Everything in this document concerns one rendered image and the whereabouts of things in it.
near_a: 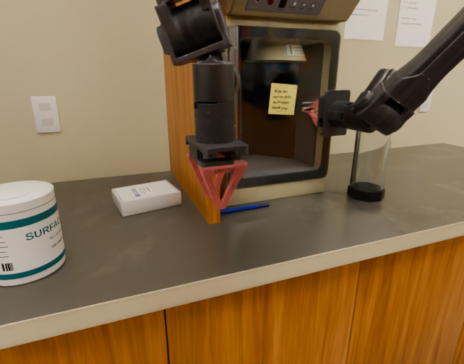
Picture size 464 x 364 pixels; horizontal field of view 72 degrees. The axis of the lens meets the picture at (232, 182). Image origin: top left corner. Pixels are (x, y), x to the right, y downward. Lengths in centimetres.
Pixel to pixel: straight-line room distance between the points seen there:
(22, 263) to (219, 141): 40
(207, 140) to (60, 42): 83
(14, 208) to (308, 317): 62
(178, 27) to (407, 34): 143
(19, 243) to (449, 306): 109
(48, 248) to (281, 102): 62
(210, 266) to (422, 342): 75
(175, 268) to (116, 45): 80
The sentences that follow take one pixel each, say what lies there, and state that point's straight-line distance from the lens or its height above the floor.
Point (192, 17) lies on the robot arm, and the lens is 44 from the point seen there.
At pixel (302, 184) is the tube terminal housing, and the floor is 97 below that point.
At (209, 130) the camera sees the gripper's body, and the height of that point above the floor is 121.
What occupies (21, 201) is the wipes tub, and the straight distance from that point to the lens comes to 62.
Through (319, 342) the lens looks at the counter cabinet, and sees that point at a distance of 89.
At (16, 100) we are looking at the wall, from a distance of 123.
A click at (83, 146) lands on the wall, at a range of 122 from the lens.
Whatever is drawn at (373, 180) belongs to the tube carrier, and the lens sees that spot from 97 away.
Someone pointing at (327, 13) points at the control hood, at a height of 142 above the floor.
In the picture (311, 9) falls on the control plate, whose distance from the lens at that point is 88.
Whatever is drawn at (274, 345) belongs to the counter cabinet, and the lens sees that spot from 81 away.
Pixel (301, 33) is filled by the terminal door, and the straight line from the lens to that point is 89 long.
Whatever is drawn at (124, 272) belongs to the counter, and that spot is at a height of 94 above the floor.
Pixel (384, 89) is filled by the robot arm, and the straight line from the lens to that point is 63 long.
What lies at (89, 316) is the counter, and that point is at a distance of 59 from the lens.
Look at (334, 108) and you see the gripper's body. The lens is 75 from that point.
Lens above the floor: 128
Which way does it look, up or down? 19 degrees down
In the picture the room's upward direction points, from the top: straight up
